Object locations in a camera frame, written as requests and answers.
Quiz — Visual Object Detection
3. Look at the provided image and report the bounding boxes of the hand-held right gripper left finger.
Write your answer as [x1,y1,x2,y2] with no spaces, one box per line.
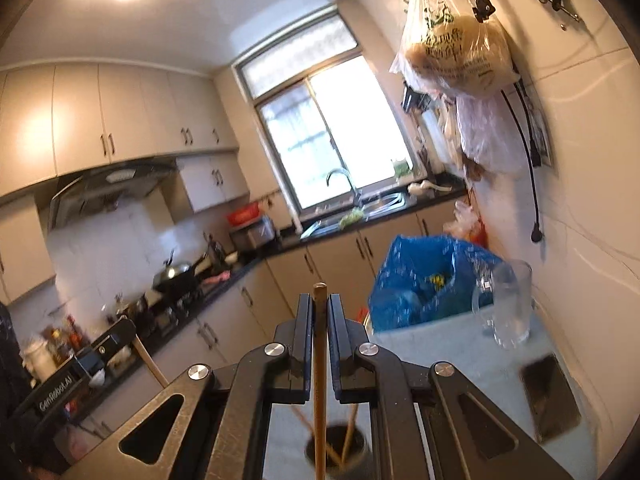
[102,294,316,480]

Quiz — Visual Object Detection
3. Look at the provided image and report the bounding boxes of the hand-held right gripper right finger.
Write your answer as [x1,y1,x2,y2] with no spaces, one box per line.
[326,294,573,480]

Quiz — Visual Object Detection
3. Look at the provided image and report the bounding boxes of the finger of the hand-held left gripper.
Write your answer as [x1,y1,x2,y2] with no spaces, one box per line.
[91,317,139,362]

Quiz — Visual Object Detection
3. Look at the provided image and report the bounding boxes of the single wooden chopstick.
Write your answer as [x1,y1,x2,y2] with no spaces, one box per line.
[290,405,342,466]
[132,337,170,390]
[313,283,329,480]
[341,404,359,467]

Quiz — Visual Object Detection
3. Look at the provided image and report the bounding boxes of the dark round chopstick holder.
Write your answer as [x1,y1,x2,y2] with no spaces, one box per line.
[304,422,375,480]

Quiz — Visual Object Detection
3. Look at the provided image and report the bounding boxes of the steel cooking pot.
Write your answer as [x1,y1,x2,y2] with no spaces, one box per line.
[116,296,152,335]

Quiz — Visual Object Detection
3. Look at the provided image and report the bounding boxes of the white lidded jar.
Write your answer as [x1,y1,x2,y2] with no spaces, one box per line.
[22,340,57,382]

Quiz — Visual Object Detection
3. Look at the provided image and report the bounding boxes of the cluster of seasoning bottles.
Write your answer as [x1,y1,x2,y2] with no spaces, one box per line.
[40,314,94,367]

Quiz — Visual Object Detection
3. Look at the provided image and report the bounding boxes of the beige lower kitchen cabinets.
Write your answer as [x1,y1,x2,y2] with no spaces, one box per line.
[60,205,468,461]

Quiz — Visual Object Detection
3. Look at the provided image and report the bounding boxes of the beige kitchen cabinets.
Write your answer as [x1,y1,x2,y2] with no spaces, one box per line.
[0,62,251,213]
[60,205,468,461]

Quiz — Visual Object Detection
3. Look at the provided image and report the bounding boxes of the gas stove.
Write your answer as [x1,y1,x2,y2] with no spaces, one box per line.
[149,284,207,313]

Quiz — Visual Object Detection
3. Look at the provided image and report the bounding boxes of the black wok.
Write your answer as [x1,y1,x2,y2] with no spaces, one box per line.
[152,250,209,294]

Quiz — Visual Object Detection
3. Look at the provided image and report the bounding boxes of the blue plastic trash bag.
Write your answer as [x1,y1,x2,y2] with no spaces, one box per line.
[369,234,506,331]

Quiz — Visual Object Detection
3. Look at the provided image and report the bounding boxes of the light blue tablecloth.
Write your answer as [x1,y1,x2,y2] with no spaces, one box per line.
[265,300,603,480]

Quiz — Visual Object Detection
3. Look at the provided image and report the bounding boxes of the silver rice cooker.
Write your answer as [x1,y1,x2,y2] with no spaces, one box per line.
[231,217,279,252]

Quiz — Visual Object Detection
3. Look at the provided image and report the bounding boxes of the dark steel kettle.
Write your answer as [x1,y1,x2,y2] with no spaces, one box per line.
[204,232,227,267]

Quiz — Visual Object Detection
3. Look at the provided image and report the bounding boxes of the red plastic basin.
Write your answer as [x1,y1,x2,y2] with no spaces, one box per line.
[227,203,264,227]

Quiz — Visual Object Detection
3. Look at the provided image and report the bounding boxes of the black range hood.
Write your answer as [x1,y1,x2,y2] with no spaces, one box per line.
[48,160,179,232]

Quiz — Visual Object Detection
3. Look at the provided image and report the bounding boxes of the stainless steel sink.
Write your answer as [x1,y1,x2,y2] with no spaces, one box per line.
[300,192,407,239]

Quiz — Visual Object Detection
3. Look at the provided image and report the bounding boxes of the chrome sink faucet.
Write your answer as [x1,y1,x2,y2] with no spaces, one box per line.
[326,169,362,209]

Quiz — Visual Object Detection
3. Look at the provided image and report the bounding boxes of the white and orange plastic bag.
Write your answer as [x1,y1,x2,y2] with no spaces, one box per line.
[442,200,489,249]

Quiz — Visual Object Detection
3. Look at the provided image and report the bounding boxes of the clear glass mug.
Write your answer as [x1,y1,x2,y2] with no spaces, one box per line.
[471,259,534,350]

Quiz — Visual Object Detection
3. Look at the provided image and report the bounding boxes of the white bowl with ladle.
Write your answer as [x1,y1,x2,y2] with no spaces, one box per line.
[407,179,452,196]

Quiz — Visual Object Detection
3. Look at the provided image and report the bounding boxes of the black smartphone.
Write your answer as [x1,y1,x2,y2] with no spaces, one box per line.
[520,354,584,444]

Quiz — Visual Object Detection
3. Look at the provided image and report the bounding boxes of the beige upper kitchen cabinets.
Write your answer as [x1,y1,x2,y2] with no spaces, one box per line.
[0,62,251,213]

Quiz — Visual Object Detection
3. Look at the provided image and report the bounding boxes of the kitchen window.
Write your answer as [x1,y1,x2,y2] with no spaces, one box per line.
[232,5,426,217]

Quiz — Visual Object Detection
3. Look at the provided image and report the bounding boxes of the white hanging plastic bag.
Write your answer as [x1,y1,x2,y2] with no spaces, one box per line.
[456,92,532,175]

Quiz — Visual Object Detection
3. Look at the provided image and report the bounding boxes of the clear bag of flatbread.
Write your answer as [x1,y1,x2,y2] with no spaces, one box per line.
[390,0,522,97]

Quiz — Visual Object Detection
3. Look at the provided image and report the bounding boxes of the long black power cable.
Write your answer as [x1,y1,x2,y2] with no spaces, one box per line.
[501,89,546,245]

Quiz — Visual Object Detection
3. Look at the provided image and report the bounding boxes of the black wall rack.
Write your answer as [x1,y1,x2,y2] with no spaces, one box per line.
[401,85,432,114]

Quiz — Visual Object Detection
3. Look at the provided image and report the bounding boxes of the short black power cable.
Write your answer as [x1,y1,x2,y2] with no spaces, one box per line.
[512,79,544,168]

